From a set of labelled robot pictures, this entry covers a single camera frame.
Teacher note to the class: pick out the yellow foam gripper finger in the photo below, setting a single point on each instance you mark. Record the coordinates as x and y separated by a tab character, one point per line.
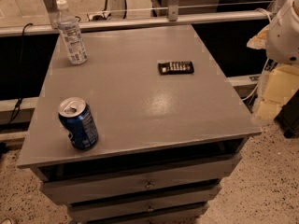
282	85

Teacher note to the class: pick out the blue pepsi can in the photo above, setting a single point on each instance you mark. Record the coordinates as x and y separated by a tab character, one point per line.
76	116

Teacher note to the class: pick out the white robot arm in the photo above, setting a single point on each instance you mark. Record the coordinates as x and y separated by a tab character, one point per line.
282	42

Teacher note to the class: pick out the grey drawer cabinet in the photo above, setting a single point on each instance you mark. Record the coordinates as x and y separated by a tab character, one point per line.
165	142

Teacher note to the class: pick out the clear plastic water bottle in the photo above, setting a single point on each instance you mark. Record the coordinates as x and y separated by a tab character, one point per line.
70	33

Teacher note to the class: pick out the grey metal rail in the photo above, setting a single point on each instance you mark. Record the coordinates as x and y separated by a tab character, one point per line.
93	26

